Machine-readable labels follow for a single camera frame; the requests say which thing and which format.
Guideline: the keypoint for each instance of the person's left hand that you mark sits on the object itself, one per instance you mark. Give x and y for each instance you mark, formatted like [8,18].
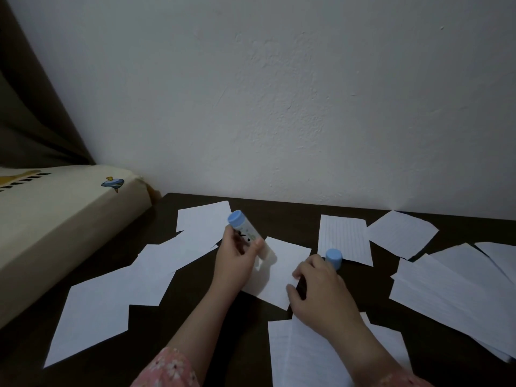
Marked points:
[234,266]

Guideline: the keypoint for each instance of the person's right hand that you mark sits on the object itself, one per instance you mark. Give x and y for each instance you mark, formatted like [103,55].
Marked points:
[326,302]

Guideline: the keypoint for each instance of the white panda print glue stick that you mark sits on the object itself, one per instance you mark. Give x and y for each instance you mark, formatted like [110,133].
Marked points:
[242,227]

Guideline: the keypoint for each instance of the blue glue stick cap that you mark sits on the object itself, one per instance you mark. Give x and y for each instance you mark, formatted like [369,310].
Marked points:
[334,258]

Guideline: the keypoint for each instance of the white paper sheets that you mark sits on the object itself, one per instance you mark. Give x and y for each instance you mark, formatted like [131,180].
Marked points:
[201,217]

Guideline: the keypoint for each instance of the person's left forearm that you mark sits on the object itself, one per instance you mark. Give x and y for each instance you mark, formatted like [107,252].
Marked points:
[197,334]

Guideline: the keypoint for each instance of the person's right forearm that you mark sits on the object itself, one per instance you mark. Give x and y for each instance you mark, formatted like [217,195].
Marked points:
[371,358]

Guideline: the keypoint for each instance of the beige mattress with whale print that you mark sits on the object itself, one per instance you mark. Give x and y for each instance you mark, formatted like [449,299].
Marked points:
[56,229]

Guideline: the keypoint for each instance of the dark brown curtain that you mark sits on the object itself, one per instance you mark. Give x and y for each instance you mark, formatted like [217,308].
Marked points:
[32,124]

